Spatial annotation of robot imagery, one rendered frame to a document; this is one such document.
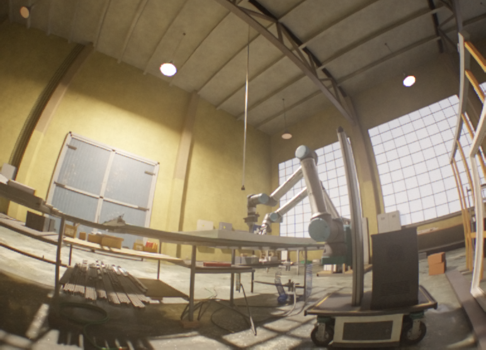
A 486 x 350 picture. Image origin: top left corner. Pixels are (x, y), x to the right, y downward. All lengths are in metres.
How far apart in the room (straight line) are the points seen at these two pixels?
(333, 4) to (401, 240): 7.99
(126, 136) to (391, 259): 8.74
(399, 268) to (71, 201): 8.10
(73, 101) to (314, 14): 9.93
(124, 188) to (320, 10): 9.84
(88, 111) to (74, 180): 2.87
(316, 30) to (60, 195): 11.24
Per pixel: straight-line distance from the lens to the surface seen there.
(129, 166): 8.32
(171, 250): 8.08
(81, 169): 8.14
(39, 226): 2.18
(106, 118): 9.04
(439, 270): 4.36
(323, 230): 1.32
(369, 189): 9.21
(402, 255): 1.50
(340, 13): 8.79
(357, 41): 9.67
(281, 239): 2.16
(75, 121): 8.94
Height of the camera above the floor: 0.77
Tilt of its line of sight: 23 degrees up
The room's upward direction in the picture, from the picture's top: 2 degrees clockwise
